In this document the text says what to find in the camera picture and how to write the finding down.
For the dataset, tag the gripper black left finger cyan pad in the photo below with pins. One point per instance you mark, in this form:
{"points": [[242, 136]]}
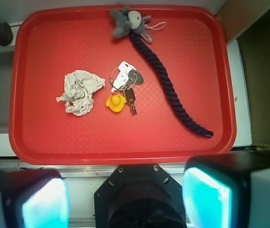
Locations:
{"points": [[34, 199]]}

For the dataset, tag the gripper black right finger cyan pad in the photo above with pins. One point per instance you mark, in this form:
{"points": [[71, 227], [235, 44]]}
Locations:
{"points": [[228, 190]]}

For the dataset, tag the red plastic tray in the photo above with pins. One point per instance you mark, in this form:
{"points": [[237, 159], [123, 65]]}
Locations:
{"points": [[52, 43]]}

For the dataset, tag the crumpled white paper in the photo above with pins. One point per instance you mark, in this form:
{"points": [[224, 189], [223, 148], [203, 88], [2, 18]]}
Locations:
{"points": [[79, 87]]}

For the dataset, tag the yellow rubber duck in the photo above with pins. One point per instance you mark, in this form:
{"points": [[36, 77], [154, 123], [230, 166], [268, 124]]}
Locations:
{"points": [[116, 103]]}

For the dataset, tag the key bunch with white tag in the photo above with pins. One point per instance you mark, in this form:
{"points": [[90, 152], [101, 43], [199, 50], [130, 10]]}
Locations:
{"points": [[123, 78]]}

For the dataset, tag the grey plush donkey toy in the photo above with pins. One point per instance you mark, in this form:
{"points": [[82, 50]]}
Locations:
{"points": [[130, 21]]}

